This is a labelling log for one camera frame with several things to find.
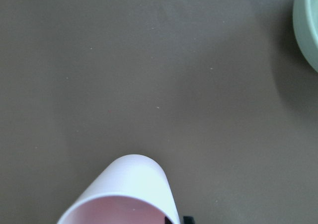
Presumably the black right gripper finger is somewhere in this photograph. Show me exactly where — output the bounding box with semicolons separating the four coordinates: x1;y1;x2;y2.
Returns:
183;216;194;224

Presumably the pink cup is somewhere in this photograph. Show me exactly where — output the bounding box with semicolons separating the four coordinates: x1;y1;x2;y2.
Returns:
58;154;180;224

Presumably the green bowl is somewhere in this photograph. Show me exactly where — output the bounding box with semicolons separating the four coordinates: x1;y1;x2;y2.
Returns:
293;0;318;71

